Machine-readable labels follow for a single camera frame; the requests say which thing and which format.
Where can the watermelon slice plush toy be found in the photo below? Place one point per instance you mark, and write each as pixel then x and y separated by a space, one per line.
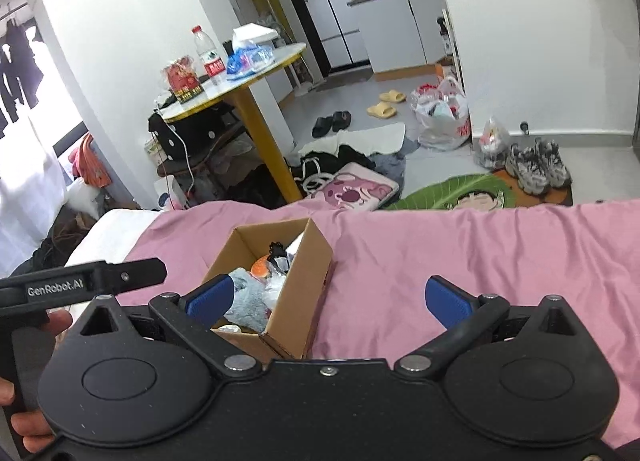
pixel 260 267

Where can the green leaf cartoon mat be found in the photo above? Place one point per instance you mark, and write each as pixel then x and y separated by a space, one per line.
pixel 435 191

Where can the white card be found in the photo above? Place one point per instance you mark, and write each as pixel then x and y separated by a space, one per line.
pixel 296 243

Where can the grey sneaker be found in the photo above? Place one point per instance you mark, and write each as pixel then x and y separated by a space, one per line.
pixel 554 163
pixel 527 171

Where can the dark hanging clothes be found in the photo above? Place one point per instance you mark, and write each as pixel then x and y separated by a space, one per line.
pixel 15 76

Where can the white stand fan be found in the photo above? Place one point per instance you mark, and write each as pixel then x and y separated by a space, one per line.
pixel 280 33

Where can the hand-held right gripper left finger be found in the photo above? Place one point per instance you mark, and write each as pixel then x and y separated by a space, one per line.
pixel 212 298

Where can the yellow slipper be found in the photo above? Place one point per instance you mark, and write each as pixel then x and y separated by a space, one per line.
pixel 382 110
pixel 392 96

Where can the black-framed glass door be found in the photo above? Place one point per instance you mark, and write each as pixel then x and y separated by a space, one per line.
pixel 335 16

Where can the orange cardboard box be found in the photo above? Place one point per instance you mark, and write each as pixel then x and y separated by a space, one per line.
pixel 445 70

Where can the person's left hand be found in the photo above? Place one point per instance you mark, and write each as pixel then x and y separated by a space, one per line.
pixel 30 433

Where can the round table with yellow leg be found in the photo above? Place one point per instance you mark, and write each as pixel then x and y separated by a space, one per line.
pixel 265 141

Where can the white curtain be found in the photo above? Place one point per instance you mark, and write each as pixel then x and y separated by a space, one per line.
pixel 25 191

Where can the brown cardboard box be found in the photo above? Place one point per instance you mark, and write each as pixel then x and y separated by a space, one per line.
pixel 300 301

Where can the blue plastic bag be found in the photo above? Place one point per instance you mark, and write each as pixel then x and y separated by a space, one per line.
pixel 247 61

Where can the pink bear cushion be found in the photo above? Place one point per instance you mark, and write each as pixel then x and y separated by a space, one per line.
pixel 355 188

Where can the grey wardrobe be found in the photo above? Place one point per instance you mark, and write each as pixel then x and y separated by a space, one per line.
pixel 635 51

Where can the brown doormat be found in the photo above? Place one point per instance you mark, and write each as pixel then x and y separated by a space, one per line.
pixel 560 196

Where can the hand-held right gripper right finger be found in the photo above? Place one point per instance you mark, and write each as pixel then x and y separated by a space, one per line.
pixel 450 303

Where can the white rug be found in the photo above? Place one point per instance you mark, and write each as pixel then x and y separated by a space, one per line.
pixel 380 138

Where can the pink bedsheet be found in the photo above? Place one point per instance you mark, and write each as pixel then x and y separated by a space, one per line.
pixel 450 251

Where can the black white-trimmed sock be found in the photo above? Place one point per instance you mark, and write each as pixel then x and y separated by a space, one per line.
pixel 277 251

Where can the clear water bottle red label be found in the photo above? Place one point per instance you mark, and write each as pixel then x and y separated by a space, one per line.
pixel 212 63

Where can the dark clothes pile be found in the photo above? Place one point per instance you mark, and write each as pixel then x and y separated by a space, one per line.
pixel 255 188

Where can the white plastic shopping bag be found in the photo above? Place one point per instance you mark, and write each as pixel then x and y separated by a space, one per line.
pixel 442 133

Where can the red snack bag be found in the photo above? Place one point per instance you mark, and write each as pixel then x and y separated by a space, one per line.
pixel 182 81

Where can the white box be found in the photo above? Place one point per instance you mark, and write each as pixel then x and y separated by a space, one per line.
pixel 255 33

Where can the white pillow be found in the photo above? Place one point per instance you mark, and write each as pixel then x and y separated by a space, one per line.
pixel 115 236

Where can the small clear plastic bag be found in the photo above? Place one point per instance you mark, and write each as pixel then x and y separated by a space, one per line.
pixel 492 146

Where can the brown cloth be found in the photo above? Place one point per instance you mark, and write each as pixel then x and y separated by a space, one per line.
pixel 65 236

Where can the grey-blue fluffy sock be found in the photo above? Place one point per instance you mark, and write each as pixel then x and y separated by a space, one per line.
pixel 247 303

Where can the orange cloth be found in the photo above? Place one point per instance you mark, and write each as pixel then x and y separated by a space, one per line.
pixel 92 168

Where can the white kitchen cabinet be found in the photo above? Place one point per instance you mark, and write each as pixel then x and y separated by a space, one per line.
pixel 395 31

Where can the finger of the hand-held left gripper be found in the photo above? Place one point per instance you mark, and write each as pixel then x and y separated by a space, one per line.
pixel 140 273

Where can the black polka dot bag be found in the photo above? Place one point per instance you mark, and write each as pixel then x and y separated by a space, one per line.
pixel 175 138

